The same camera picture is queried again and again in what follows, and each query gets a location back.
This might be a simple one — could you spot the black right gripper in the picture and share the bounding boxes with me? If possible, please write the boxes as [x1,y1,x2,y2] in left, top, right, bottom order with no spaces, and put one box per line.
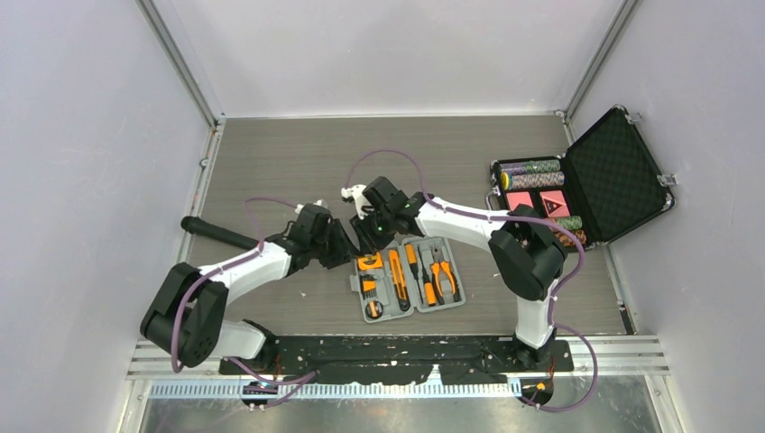
[350,207,397,257]

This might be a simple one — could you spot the orange tape measure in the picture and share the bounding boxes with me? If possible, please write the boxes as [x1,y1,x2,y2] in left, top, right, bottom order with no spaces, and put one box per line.
[356,253,383,272]

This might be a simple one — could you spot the orange utility knife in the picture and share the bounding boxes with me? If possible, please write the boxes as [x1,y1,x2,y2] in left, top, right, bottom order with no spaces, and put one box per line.
[388,249,410,312]

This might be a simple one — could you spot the grey plastic tool case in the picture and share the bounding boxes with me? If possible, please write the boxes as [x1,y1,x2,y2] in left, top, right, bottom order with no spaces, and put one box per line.
[350,237,466,324]

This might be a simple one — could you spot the orange black pliers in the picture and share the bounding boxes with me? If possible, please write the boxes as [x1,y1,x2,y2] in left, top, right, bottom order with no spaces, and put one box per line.
[430,246,462,305]

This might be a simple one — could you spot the small orange screwdriver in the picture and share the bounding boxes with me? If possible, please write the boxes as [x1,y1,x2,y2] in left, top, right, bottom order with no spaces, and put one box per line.
[419,252,438,307]

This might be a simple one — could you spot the orange phillips screwdriver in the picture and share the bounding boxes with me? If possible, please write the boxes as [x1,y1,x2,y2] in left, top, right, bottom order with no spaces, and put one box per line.
[404,244,422,288]

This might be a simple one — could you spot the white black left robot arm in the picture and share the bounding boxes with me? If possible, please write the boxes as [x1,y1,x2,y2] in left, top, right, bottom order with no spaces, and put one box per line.
[140,204,353,373]

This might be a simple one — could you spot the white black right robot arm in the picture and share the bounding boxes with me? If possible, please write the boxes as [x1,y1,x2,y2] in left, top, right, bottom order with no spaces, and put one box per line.
[341,177,567,371]

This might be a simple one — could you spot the red playing card deck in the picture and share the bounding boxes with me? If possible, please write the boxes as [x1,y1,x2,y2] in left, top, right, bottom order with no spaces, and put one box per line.
[505,191,534,211]

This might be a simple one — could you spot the red card deck with triangle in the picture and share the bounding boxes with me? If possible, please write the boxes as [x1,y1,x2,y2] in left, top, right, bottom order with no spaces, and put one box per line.
[539,189,571,217]

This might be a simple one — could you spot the black aluminium poker chip case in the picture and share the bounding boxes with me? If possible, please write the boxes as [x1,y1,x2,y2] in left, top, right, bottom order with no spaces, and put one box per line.
[489,105,676,250]

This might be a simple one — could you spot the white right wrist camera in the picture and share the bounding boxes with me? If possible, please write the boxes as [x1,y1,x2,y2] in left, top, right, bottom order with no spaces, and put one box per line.
[341,184,374,220]

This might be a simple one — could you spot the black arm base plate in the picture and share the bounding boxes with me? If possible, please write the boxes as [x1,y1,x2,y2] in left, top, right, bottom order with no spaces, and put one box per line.
[219,336,574,385]

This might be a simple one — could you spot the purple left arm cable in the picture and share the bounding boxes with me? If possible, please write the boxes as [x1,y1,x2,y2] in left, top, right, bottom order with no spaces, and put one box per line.
[171,197,324,408]

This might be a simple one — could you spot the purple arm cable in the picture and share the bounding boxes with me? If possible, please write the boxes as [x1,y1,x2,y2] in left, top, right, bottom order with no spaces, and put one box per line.
[171,197,324,408]
[346,149,599,415]

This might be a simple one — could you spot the black orange-tipped tool handle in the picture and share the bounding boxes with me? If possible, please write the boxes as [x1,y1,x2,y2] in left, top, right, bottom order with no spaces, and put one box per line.
[180,216,259,250]

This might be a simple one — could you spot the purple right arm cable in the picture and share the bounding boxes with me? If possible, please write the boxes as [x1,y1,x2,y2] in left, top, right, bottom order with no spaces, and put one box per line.
[346,149,599,415]

